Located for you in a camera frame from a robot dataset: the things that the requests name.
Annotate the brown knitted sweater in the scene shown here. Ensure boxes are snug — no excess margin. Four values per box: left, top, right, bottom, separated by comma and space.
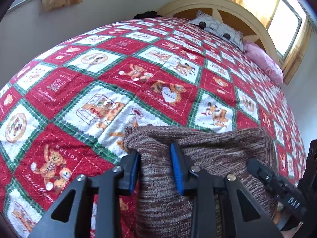
124, 125, 277, 237

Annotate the red patchwork bedspread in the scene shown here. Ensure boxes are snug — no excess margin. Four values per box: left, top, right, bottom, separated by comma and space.
1, 18, 306, 237

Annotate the pink pillow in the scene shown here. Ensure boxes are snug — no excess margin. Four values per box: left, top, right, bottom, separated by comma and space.
244, 41, 284, 86

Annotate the yellow curtain right of window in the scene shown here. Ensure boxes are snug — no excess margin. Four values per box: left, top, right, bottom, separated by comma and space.
282, 17, 314, 85

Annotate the white patterned pillow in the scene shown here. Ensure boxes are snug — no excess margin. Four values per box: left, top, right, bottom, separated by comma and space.
189, 10, 244, 52

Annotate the head window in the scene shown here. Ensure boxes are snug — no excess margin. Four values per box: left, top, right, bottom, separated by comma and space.
268, 0, 306, 59

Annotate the cream arched headboard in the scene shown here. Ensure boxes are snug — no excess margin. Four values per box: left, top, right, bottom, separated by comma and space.
157, 0, 279, 63

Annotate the dark item beside bed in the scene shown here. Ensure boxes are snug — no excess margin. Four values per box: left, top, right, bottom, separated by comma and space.
133, 11, 162, 19

